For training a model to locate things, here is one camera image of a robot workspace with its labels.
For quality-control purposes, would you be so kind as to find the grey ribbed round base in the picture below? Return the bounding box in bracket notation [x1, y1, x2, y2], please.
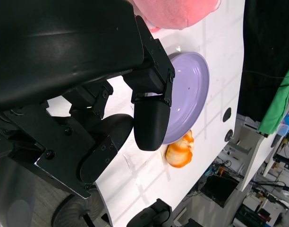
[51, 193, 103, 227]

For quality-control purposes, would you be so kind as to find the light blue plastic item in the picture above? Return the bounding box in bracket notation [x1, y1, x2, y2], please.
[278, 113, 289, 137]

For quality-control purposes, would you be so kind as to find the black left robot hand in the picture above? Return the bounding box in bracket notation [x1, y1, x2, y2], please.
[0, 0, 176, 199]

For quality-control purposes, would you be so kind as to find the pink plush pig doll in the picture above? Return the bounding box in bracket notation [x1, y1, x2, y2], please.
[132, 0, 222, 33]

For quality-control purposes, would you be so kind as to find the black equipment box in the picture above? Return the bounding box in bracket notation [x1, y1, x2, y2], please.
[201, 175, 240, 209]

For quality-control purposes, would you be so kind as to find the black backdrop curtain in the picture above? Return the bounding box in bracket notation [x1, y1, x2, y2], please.
[238, 0, 289, 121]

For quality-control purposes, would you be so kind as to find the green cloth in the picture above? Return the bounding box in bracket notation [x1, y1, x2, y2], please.
[257, 60, 289, 135]

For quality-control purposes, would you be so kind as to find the black table grommet hole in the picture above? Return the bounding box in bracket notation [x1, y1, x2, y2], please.
[222, 107, 232, 122]

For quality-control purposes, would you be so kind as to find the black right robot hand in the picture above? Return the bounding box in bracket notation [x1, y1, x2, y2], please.
[126, 198, 174, 227]

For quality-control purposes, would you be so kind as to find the lavender plastic plate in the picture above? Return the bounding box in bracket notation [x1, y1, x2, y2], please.
[162, 51, 210, 145]

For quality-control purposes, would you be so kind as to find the orange white striped bun toy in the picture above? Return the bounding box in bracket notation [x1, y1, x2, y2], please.
[165, 129, 195, 168]

